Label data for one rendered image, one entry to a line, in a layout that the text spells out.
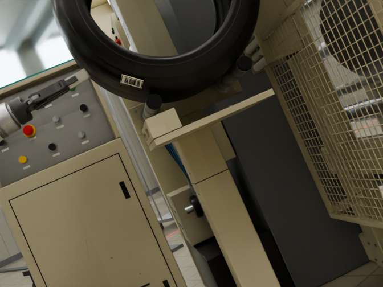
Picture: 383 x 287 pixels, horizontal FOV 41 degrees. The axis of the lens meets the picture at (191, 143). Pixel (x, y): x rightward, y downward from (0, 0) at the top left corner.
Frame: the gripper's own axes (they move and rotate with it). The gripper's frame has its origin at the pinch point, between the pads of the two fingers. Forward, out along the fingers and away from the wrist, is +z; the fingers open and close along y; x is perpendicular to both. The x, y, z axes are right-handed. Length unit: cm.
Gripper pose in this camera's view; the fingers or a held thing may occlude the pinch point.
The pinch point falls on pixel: (77, 78)
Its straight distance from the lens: 150.7
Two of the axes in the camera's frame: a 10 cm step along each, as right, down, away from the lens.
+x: 5.2, 8.5, 0.1
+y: -1.2, 0.6, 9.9
